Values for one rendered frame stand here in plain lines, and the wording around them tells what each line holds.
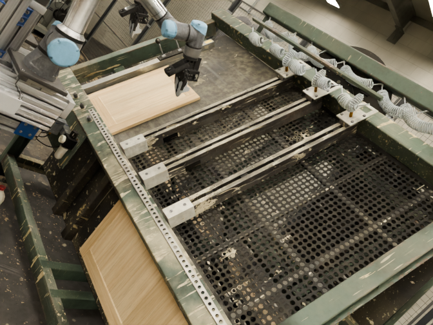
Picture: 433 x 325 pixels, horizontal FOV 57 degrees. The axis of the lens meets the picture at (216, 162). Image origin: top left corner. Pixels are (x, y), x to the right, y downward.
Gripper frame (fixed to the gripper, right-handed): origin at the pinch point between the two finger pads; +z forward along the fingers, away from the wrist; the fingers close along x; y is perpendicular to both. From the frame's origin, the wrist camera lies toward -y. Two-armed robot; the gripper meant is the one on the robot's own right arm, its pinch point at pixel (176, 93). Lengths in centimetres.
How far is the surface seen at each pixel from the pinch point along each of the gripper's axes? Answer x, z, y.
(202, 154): -21.7, 21.1, 9.0
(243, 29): 65, -16, 84
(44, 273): -9, 99, -55
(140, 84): 60, 26, 13
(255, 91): 4, 0, 55
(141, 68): 74, 22, 19
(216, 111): 3.3, 11.9, 30.6
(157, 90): 48, 23, 19
